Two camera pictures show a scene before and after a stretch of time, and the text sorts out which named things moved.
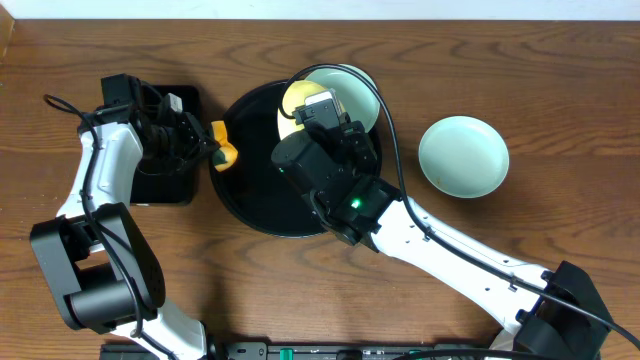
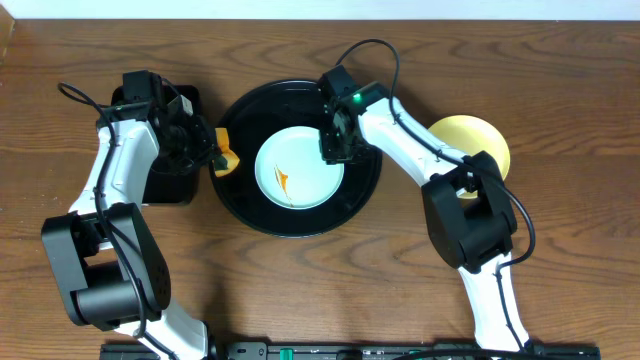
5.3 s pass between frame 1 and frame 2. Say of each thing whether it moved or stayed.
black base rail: stayed
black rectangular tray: stayed
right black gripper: moved
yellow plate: moved
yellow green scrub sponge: moved
